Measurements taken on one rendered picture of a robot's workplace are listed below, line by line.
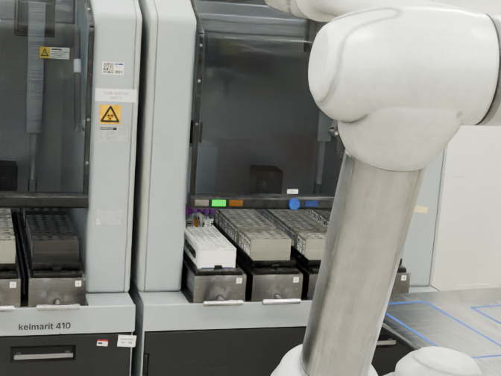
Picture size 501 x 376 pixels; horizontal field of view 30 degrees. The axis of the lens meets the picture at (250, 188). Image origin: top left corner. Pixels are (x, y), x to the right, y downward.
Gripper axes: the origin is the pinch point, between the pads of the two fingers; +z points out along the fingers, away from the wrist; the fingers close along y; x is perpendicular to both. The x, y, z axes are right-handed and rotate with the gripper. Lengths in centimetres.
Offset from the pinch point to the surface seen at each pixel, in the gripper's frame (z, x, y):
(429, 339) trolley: 38.0, 14.7, 21.9
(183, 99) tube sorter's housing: -4, 75, -20
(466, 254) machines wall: 69, 186, 130
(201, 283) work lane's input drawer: 41, 66, -15
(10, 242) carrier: 33, 74, -61
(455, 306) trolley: 38, 34, 39
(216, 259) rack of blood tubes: 36, 70, -10
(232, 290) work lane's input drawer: 43, 66, -7
